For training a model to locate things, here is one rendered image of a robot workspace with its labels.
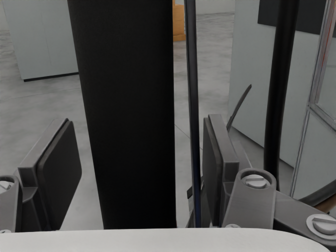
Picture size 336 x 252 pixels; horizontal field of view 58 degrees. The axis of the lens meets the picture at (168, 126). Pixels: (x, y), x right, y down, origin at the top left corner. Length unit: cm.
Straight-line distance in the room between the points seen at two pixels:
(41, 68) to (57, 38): 57
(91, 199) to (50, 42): 358
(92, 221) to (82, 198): 29
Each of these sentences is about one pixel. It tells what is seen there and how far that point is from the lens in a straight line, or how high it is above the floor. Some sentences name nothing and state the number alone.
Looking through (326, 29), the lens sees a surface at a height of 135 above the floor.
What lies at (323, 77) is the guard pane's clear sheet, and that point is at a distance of 156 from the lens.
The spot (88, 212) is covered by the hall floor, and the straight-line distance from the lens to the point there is 243.
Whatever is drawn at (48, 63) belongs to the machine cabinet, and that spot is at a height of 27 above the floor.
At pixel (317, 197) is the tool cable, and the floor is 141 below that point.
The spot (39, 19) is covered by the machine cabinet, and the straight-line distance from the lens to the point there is 555.
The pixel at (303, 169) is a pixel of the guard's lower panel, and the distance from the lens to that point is 175.
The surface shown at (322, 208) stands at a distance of 30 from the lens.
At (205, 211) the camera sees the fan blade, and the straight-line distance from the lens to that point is 48.
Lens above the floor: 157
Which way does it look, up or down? 26 degrees down
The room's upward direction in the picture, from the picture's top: 2 degrees counter-clockwise
